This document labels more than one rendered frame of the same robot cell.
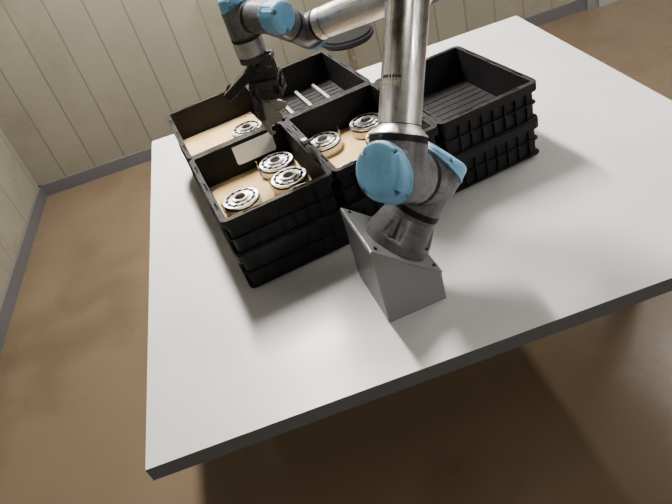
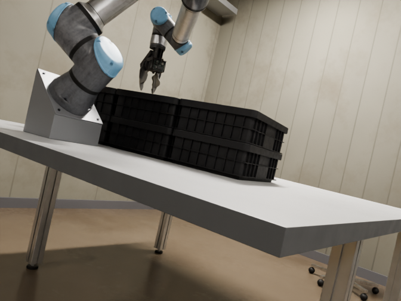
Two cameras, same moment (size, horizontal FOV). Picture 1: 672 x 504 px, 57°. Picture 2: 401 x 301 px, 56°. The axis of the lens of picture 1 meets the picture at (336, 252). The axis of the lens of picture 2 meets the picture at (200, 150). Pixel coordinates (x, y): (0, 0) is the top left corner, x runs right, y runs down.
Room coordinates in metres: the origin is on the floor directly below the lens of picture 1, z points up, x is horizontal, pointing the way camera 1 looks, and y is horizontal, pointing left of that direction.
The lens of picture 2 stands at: (0.45, -1.31, 0.77)
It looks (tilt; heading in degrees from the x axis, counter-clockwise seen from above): 0 degrees down; 41
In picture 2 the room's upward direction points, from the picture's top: 13 degrees clockwise
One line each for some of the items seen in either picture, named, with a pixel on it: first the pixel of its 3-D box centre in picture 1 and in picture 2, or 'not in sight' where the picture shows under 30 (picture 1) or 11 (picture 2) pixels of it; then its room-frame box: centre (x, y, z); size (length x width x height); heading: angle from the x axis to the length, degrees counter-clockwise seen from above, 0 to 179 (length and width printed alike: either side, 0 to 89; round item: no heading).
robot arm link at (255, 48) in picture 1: (249, 46); (159, 42); (1.56, 0.05, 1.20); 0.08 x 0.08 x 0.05
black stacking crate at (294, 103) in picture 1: (310, 98); not in sight; (1.93, -0.08, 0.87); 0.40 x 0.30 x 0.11; 12
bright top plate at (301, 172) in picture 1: (288, 177); not in sight; (1.49, 0.06, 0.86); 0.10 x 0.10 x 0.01
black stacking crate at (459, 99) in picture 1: (452, 101); (234, 130); (1.60, -0.45, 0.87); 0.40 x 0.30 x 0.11; 12
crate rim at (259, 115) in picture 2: (449, 84); (237, 117); (1.60, -0.45, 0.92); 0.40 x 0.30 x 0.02; 12
